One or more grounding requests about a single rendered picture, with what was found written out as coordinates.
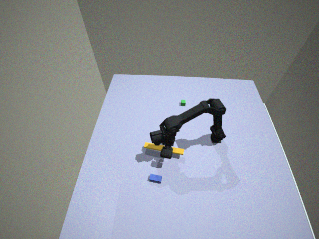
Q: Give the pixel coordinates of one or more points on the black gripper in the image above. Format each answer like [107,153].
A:
[166,151]

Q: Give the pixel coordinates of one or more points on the yellow bar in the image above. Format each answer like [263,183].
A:
[159,148]

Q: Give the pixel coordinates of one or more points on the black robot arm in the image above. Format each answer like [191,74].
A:
[173,124]

